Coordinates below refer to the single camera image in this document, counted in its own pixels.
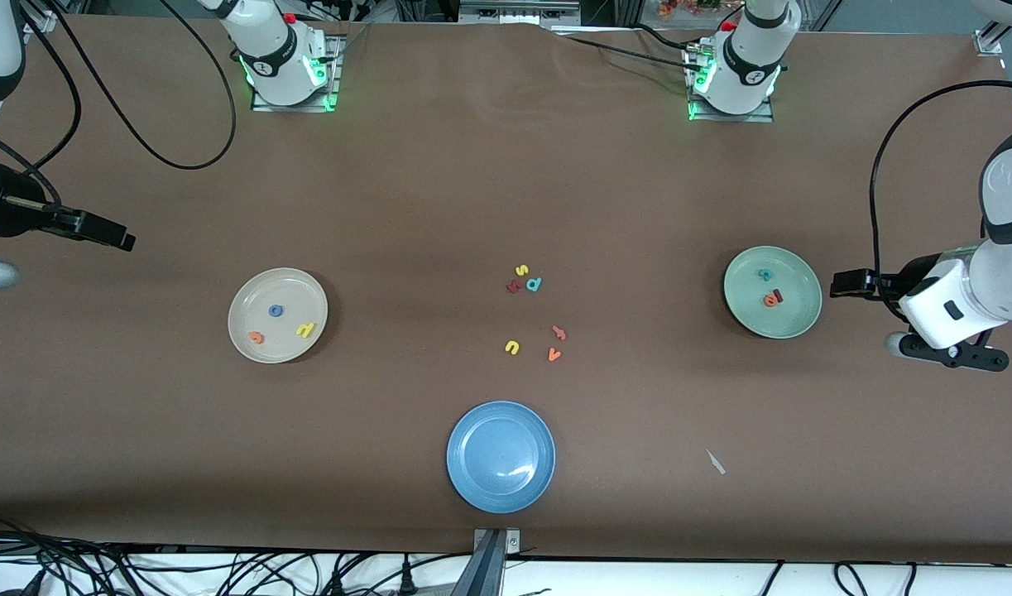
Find green round plate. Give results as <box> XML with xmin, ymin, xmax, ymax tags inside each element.
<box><xmin>723</xmin><ymin>246</ymin><xmax>823</xmax><ymax>340</ymax></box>

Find beige brown round plate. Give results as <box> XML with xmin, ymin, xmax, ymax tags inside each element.
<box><xmin>228</xmin><ymin>267</ymin><xmax>329</xmax><ymax>365</ymax></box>

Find brown table cover sheet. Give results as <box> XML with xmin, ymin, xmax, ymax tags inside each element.
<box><xmin>0</xmin><ymin>15</ymin><xmax>1012</xmax><ymax>565</ymax></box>

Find blue round plate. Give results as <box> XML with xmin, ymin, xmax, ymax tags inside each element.
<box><xmin>446</xmin><ymin>401</ymin><xmax>556</xmax><ymax>514</ymax></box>

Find grey metal rack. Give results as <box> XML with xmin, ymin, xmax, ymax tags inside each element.
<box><xmin>458</xmin><ymin>0</ymin><xmax>581</xmax><ymax>26</ymax></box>

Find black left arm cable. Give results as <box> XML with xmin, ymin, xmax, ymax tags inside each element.
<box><xmin>866</xmin><ymin>79</ymin><xmax>1012</xmax><ymax>324</ymax></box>

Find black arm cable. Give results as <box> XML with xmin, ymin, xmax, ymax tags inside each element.
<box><xmin>866</xmin><ymin>79</ymin><xmax>1012</xmax><ymax>324</ymax></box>
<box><xmin>0</xmin><ymin>0</ymin><xmax>237</xmax><ymax>208</ymax></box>

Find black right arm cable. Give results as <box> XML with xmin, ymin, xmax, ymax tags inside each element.
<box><xmin>0</xmin><ymin>0</ymin><xmax>237</xmax><ymax>208</ymax></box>

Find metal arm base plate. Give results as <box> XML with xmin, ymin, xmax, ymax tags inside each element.
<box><xmin>686</xmin><ymin>46</ymin><xmax>775</xmax><ymax>123</ymax></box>
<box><xmin>251</xmin><ymin>33</ymin><xmax>343</xmax><ymax>113</ymax></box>

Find black cable on sheet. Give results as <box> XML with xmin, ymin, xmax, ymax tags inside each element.
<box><xmin>555</xmin><ymin>31</ymin><xmax>705</xmax><ymax>75</ymax></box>
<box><xmin>634</xmin><ymin>23</ymin><xmax>722</xmax><ymax>50</ymax></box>

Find tangled black cables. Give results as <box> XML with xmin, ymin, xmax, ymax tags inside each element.
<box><xmin>0</xmin><ymin>513</ymin><xmax>473</xmax><ymax>596</ymax></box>

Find grey metal camera mount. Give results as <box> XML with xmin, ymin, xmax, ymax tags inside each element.
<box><xmin>472</xmin><ymin>528</ymin><xmax>521</xmax><ymax>596</ymax></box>

